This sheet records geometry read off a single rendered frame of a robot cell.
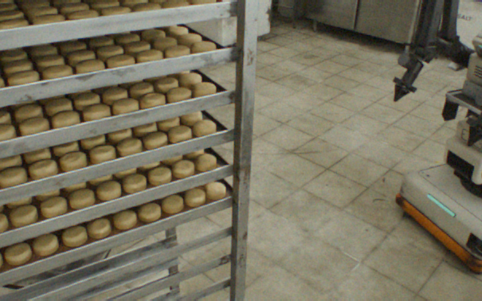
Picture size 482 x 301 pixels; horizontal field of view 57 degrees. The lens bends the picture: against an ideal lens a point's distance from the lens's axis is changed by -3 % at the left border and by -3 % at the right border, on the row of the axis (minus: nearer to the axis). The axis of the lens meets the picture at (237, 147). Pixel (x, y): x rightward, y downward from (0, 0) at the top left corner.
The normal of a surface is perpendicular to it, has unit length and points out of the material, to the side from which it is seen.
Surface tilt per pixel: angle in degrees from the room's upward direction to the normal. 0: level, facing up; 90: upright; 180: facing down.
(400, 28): 90
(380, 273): 0
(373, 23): 89
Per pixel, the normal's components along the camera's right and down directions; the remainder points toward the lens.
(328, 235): 0.03, -0.86
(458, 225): -0.92, 0.18
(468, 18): -0.65, 0.40
